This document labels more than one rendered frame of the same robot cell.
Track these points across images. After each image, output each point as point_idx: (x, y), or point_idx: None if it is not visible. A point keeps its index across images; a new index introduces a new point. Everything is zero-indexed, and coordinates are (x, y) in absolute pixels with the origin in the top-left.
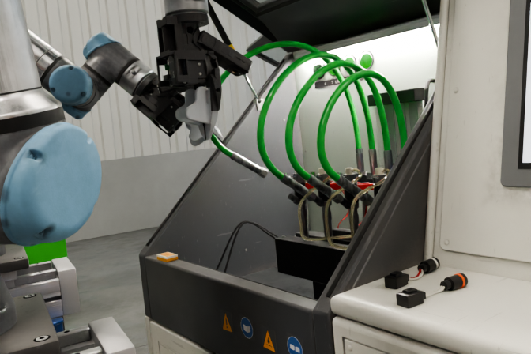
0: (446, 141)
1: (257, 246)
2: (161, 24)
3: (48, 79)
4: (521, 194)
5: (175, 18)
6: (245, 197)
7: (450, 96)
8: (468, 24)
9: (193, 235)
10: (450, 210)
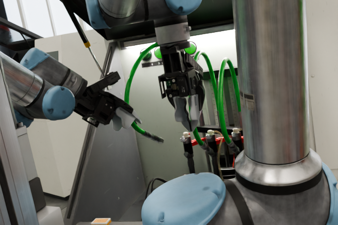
0: (311, 106)
1: (122, 193)
2: (168, 52)
3: (40, 101)
4: None
5: (178, 47)
6: (112, 158)
7: (309, 79)
8: (314, 36)
9: (92, 199)
10: (321, 146)
